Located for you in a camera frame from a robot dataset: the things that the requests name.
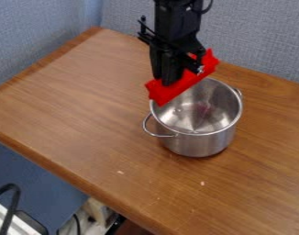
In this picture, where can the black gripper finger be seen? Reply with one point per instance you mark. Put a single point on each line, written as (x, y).
(155, 56)
(171, 68)

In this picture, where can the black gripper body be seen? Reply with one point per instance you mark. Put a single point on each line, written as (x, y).
(177, 19)

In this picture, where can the red rectangular block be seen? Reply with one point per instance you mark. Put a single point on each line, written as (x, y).
(163, 94)

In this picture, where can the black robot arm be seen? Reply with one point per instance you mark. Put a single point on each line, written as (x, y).
(175, 49)

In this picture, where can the stainless steel pot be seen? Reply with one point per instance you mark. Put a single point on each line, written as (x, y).
(195, 125)

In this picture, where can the white clutter under table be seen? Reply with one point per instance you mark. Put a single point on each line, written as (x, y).
(93, 219)

